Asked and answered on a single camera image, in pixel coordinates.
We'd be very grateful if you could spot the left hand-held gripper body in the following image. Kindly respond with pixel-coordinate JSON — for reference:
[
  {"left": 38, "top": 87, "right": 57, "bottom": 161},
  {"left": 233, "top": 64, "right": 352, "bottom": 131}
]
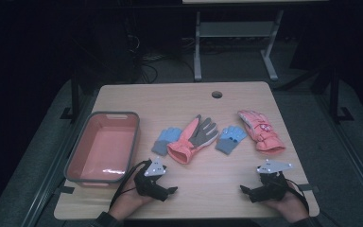
[{"left": 133, "top": 156, "right": 168, "bottom": 197}]

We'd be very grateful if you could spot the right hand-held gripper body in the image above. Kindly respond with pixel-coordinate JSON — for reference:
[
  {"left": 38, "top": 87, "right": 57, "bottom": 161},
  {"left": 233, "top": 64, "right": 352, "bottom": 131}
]
[{"left": 254, "top": 159, "right": 294, "bottom": 201}]

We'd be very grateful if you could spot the pink and grey glove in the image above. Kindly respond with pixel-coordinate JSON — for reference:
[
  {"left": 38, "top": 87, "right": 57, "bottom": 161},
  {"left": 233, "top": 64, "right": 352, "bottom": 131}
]
[{"left": 166, "top": 113, "right": 220, "bottom": 165}]

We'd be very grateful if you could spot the blue and grey knit glove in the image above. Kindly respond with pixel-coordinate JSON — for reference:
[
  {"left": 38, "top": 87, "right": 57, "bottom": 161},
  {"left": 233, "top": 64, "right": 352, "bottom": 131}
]
[
  {"left": 215, "top": 125, "right": 249, "bottom": 156},
  {"left": 151, "top": 127, "right": 183, "bottom": 157}
]

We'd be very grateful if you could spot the pink basin with grey rim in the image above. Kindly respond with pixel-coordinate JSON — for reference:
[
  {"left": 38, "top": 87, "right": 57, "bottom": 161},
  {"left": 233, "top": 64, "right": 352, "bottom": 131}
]
[{"left": 63, "top": 111, "right": 141, "bottom": 187}]

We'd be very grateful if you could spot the person's left hand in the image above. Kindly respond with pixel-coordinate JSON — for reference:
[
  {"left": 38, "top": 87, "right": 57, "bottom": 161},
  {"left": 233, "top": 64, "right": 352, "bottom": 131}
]
[{"left": 108, "top": 181, "right": 154, "bottom": 221}]

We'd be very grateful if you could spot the black tape strip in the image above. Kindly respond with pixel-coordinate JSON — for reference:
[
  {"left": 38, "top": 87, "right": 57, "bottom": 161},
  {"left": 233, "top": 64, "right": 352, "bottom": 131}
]
[
  {"left": 297, "top": 183, "right": 320, "bottom": 193},
  {"left": 54, "top": 185, "right": 76, "bottom": 195}
]

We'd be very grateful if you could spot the pink padded ski glove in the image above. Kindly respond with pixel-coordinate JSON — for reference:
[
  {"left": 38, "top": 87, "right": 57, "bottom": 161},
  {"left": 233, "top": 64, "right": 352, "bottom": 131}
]
[{"left": 236, "top": 109, "right": 286, "bottom": 155}]

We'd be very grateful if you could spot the white metal stand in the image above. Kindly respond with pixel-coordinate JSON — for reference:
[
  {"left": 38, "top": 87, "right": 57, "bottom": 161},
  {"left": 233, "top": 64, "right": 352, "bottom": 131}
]
[{"left": 192, "top": 9, "right": 285, "bottom": 82}]

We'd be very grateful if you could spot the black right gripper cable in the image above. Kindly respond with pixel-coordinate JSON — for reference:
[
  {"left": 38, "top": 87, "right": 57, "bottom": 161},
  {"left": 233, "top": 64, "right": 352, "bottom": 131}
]
[{"left": 277, "top": 178, "right": 310, "bottom": 218}]

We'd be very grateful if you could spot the aluminium rail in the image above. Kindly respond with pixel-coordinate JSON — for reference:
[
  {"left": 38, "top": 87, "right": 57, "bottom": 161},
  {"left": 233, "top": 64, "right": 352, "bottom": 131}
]
[
  {"left": 22, "top": 94, "right": 93, "bottom": 227},
  {"left": 315, "top": 94, "right": 363, "bottom": 218}
]

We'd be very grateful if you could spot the black metal post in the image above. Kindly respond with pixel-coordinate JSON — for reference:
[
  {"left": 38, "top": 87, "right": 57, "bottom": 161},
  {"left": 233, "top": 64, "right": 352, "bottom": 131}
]
[
  {"left": 60, "top": 69, "right": 81, "bottom": 122},
  {"left": 329, "top": 65, "right": 354, "bottom": 124}
]

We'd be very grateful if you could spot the bundle of floor cables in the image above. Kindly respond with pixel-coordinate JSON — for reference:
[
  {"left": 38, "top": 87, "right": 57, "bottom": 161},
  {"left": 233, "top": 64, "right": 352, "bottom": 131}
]
[{"left": 136, "top": 51, "right": 197, "bottom": 84}]

